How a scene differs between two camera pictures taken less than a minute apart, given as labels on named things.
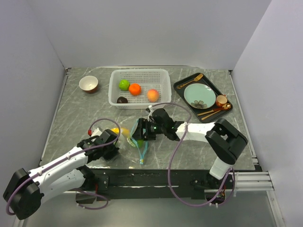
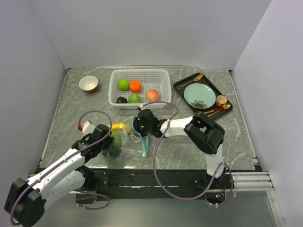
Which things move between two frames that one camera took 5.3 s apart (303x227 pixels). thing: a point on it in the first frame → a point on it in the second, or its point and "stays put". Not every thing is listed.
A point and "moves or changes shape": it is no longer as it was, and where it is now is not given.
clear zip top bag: (140, 145) moves or changes shape
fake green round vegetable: (140, 143) → (135, 98)
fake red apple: (153, 95) stays put
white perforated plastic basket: (139, 88) stays put
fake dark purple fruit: (122, 100) stays put
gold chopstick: (209, 115) stays put
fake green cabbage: (123, 84) stays put
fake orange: (135, 89) moves or changes shape
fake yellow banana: (125, 132) moves or changes shape
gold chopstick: (205, 112) stays put
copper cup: (221, 100) stays put
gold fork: (196, 79) stays put
